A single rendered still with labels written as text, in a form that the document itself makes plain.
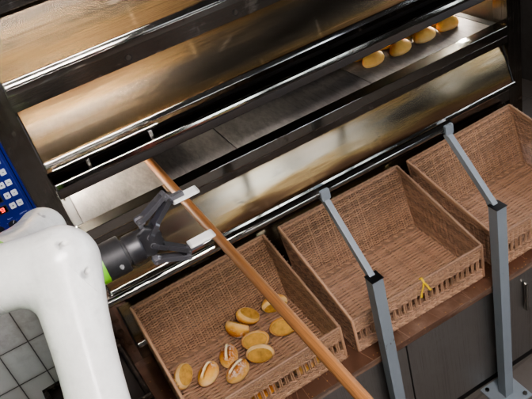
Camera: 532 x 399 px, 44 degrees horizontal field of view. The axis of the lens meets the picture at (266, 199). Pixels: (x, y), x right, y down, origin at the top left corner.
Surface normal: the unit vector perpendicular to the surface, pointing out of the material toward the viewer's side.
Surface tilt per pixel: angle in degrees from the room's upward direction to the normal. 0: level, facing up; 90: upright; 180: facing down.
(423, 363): 90
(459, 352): 90
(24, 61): 70
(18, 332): 90
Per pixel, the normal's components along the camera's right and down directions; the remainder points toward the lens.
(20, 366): 0.46, 0.42
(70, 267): 0.54, -0.07
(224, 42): 0.35, 0.12
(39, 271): -0.16, 0.07
